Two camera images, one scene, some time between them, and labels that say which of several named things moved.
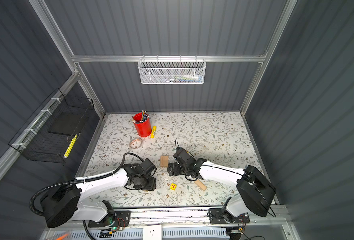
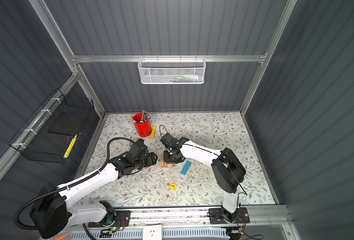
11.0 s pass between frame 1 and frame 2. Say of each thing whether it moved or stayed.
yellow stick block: stayed
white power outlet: stayed
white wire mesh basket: stayed
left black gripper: moved
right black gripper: moved
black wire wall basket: stayed
